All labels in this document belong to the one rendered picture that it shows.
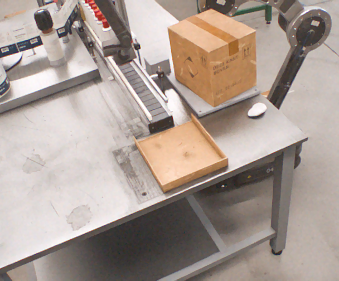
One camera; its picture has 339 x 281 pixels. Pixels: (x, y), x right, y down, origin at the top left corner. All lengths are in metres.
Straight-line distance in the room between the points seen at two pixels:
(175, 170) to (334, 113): 1.80
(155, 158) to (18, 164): 0.58
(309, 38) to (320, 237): 1.05
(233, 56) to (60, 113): 0.83
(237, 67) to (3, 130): 1.09
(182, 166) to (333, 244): 1.10
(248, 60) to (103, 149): 0.70
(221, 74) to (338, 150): 1.34
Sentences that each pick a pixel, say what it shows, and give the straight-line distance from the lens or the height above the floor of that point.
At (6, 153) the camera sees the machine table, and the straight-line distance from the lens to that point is 1.88.
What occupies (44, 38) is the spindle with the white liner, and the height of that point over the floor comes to 1.05.
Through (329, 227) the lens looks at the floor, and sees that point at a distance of 2.42.
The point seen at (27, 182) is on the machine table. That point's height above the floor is 0.83.
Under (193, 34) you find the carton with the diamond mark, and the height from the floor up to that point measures 1.12.
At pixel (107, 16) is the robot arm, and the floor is 1.25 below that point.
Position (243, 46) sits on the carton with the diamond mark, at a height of 1.07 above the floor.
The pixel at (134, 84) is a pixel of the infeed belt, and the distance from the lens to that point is 1.93.
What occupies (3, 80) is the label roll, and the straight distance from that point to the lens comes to 2.16.
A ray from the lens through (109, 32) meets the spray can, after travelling 2.09.
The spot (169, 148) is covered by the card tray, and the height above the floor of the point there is 0.83.
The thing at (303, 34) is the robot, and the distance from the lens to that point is 2.22.
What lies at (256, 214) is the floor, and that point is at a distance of 2.43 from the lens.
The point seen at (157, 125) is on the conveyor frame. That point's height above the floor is 0.86.
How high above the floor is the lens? 1.93
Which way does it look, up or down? 42 degrees down
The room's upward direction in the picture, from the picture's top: 11 degrees counter-clockwise
